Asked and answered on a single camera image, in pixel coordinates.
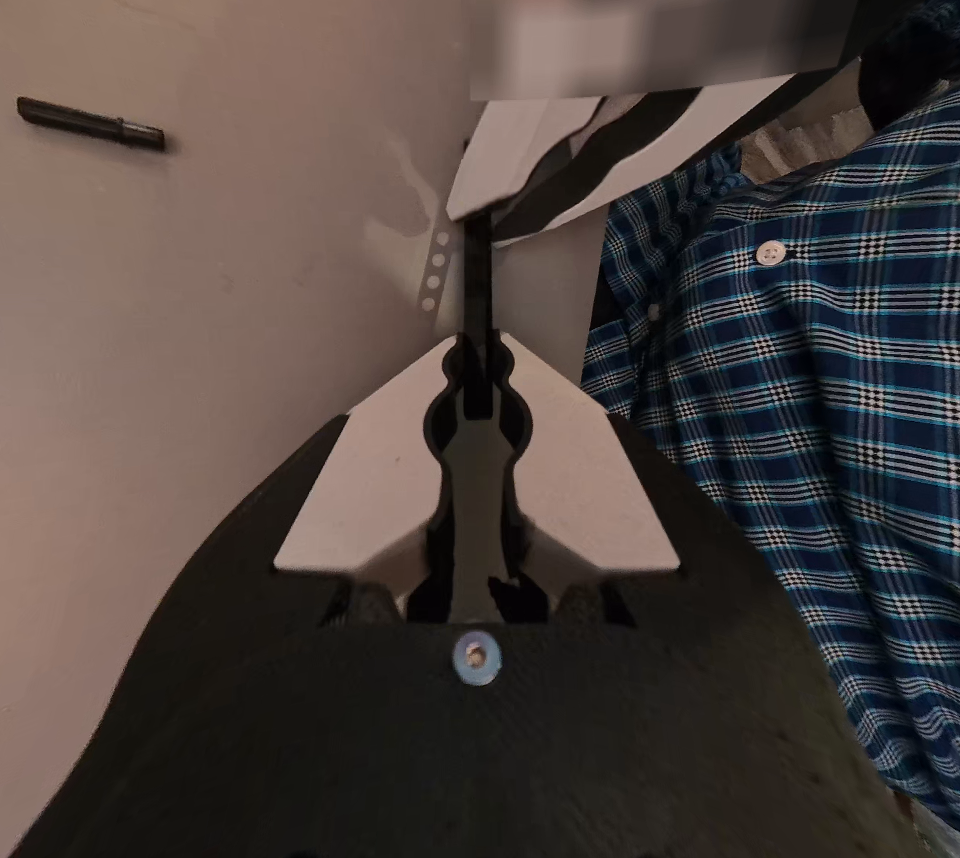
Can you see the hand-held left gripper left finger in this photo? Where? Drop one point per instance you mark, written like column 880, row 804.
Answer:
column 367, row 498

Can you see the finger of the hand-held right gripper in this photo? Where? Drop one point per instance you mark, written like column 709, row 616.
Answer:
column 697, row 123
column 502, row 146

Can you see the person's plaid shirt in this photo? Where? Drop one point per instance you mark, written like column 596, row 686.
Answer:
column 787, row 423

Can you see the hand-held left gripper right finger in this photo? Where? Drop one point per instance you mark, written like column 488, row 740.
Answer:
column 592, row 498

